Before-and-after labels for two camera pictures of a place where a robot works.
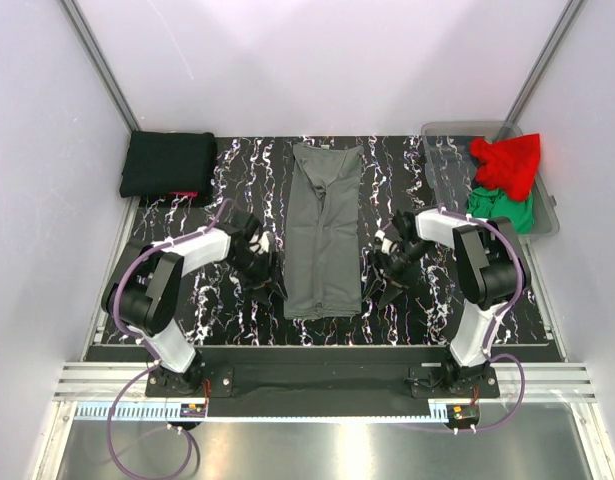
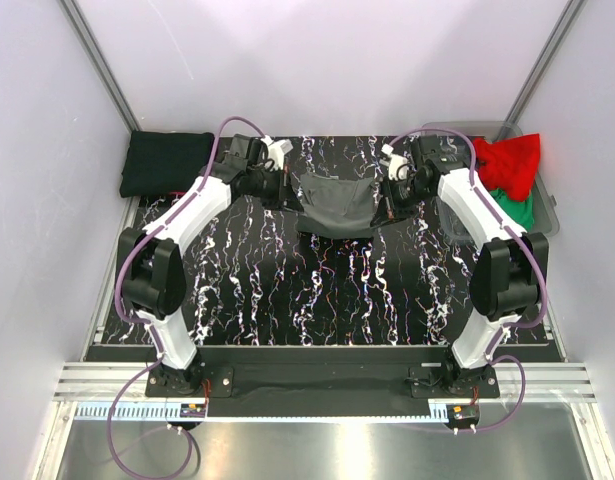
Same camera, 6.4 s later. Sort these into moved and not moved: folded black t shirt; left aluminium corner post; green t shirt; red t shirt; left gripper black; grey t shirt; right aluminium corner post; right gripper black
Moved: grey t shirt; right gripper black; left gripper black
Not moved: right aluminium corner post; left aluminium corner post; folded black t shirt; green t shirt; red t shirt
